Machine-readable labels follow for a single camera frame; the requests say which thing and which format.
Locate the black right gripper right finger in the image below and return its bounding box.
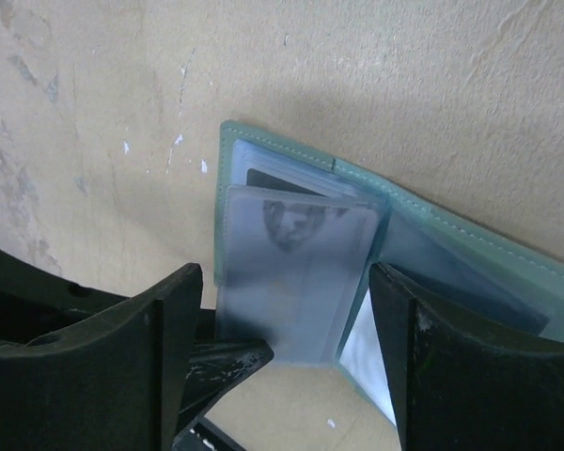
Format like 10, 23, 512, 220
369, 264, 564, 450

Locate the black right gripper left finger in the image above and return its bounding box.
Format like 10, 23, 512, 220
0, 263, 203, 450

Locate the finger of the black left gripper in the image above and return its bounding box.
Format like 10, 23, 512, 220
0, 250, 274, 450

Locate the teal leather card holder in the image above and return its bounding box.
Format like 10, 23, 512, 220
214, 120, 564, 420

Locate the grey card in sleeve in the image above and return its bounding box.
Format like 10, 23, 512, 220
216, 186, 382, 365

